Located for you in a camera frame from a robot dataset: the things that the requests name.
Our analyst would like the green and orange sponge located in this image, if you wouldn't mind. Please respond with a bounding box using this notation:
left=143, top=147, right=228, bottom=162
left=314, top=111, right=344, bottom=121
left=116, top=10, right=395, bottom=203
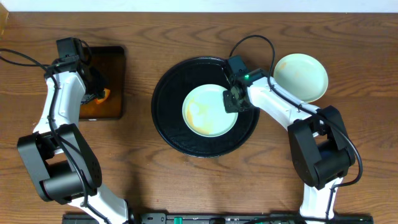
left=95, top=88, right=111, bottom=105

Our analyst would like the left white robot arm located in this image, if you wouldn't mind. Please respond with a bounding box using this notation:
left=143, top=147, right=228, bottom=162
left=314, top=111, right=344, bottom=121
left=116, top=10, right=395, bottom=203
left=17, top=56, right=133, bottom=223

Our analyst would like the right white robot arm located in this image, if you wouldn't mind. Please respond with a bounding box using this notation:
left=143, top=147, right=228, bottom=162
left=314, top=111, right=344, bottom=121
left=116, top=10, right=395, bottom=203
left=223, top=69, right=360, bottom=223

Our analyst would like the light green plate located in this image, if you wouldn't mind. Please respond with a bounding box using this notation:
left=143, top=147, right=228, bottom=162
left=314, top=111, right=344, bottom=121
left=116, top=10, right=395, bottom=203
left=274, top=54, right=328, bottom=103
left=182, top=84, right=238, bottom=138

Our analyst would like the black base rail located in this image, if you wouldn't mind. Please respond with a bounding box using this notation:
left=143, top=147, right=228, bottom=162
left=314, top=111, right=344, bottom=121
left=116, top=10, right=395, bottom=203
left=61, top=212, right=374, bottom=224

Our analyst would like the round black serving tray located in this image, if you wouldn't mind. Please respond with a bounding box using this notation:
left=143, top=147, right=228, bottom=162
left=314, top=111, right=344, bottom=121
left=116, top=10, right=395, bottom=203
left=151, top=57, right=260, bottom=157

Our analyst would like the black rectangular water tray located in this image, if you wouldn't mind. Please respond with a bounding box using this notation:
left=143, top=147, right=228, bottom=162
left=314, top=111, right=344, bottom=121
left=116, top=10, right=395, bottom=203
left=80, top=46, right=126, bottom=121

